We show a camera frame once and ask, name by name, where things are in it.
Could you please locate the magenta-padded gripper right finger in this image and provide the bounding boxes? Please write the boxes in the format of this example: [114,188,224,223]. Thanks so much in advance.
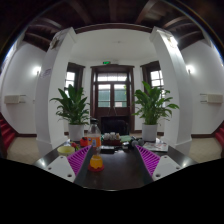
[133,144,183,185]

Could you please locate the green pad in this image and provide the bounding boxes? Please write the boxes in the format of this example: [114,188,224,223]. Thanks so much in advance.
[119,134,133,143]

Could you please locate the dark framed window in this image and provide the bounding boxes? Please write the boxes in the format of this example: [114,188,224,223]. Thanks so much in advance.
[140,60,164,89]
[64,62,86,91]

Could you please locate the paper notice on pillar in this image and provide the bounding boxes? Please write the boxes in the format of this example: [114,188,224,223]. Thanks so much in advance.
[40,68,53,79]

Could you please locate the grey microphones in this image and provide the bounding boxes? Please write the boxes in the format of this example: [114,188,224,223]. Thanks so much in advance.
[128,138,145,150]

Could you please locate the potted plant in white pot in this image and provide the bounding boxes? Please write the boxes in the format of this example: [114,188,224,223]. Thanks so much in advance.
[132,80,180,143]
[49,84,91,142]

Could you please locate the black chair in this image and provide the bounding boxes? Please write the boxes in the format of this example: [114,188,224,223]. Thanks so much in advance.
[99,115,129,135]

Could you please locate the black flat device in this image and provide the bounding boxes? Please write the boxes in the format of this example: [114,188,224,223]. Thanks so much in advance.
[99,145,116,154]

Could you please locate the brown box with white packets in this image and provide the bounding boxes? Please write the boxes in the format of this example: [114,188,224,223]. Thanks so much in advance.
[101,132,122,147]

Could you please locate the dark wooden glazed door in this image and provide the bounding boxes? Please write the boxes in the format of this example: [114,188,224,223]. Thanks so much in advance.
[89,64,135,118]

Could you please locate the printed magazine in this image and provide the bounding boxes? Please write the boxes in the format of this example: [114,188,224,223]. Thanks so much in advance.
[142,141,169,153]

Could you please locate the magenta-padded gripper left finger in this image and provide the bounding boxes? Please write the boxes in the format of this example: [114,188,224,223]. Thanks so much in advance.
[43,144,95,186]

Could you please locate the red carpeted stairs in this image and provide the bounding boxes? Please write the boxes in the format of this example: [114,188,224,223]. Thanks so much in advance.
[0,113,18,151]
[213,121,224,148]

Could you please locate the pale yellow printed cup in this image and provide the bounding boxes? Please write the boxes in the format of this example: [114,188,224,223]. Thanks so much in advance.
[56,141,80,158]

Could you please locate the orange drink plastic bottle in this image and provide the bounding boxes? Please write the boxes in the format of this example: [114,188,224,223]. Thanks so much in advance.
[86,118,105,170]

